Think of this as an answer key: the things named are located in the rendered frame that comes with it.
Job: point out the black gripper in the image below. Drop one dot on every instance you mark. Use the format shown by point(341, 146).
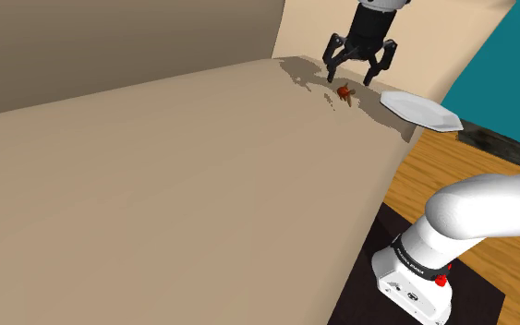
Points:
point(370, 31)

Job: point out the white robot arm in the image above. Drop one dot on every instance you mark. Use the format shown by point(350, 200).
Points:
point(489, 207)

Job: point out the small red and brown object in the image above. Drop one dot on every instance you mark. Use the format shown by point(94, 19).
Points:
point(343, 92)

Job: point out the white plate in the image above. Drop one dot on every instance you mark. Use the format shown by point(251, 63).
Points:
point(419, 111)

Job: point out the dark robot stand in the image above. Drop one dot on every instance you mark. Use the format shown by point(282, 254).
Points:
point(473, 295)

